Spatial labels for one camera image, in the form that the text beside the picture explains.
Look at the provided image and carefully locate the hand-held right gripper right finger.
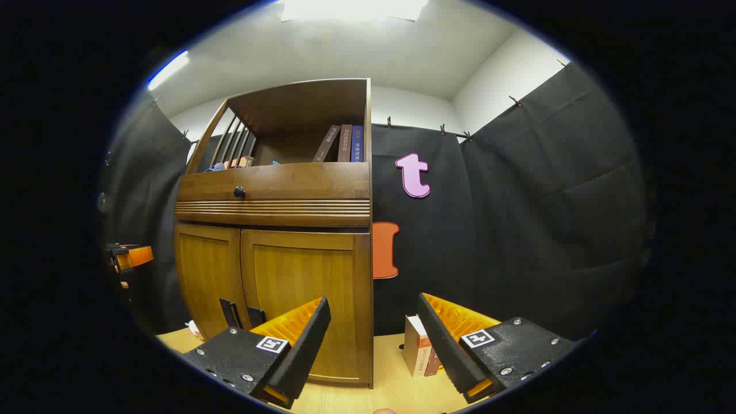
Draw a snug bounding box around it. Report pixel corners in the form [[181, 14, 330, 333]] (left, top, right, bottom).
[[417, 292, 578, 403]]

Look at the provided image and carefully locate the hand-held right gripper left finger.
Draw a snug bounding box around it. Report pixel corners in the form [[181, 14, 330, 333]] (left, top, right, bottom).
[[183, 296, 332, 409]]

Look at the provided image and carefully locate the wooden cabinet door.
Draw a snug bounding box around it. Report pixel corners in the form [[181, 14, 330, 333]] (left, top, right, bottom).
[[175, 223, 251, 340], [240, 229, 372, 385]]

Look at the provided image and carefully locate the wooden double-door shoe cabinet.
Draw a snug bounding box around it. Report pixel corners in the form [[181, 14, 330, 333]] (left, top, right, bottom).
[[174, 78, 374, 389]]

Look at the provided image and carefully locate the small printed carton box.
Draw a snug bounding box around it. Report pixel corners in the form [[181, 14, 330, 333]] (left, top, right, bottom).
[[402, 315, 442, 378]]

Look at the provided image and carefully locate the wooden ribbed drawer front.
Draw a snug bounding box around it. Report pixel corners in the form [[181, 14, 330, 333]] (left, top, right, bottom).
[[175, 163, 371, 228]]

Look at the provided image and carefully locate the black backdrop cloth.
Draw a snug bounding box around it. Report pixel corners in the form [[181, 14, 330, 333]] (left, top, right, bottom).
[[101, 60, 653, 341]]

